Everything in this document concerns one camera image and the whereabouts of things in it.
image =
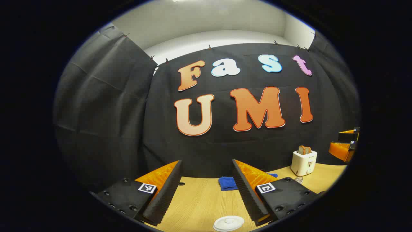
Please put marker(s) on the black backdrop cloth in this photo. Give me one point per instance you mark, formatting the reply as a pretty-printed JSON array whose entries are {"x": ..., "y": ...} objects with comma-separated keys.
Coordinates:
[{"x": 225, "y": 145}]

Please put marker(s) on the blue cloth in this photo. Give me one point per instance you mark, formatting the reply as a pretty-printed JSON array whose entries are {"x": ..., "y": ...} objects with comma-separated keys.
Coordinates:
[{"x": 227, "y": 183}]

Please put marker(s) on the small clear round object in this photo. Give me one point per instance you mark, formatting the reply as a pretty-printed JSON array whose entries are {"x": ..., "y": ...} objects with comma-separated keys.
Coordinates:
[{"x": 298, "y": 180}]

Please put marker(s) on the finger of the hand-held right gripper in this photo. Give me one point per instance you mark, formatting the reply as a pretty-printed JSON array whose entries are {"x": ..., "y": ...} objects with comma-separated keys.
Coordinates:
[
  {"x": 341, "y": 149},
  {"x": 349, "y": 137}
]

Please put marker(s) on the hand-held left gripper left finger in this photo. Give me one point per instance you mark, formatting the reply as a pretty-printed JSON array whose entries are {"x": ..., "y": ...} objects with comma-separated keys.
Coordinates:
[{"x": 162, "y": 199}]

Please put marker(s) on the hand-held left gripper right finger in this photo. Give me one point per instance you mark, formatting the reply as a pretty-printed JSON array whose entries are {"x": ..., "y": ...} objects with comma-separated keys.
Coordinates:
[{"x": 248, "y": 193}]

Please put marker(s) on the brown bread slice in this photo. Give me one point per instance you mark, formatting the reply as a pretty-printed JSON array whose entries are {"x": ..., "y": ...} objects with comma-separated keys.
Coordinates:
[{"x": 304, "y": 149}]

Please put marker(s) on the white toaster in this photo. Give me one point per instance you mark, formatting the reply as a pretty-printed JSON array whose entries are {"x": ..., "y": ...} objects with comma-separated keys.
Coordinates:
[{"x": 302, "y": 164}]

